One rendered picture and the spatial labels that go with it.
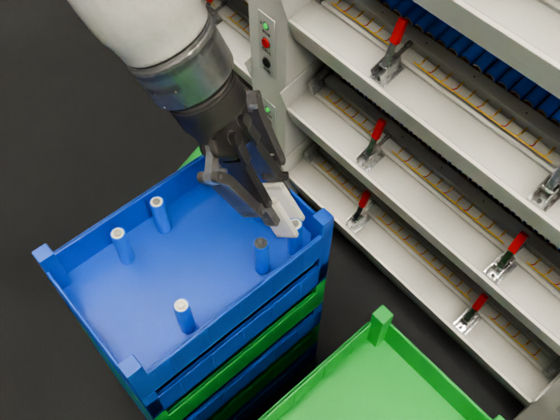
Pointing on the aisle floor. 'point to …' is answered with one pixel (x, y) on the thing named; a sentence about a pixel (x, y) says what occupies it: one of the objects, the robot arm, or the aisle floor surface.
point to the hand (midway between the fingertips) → (280, 210)
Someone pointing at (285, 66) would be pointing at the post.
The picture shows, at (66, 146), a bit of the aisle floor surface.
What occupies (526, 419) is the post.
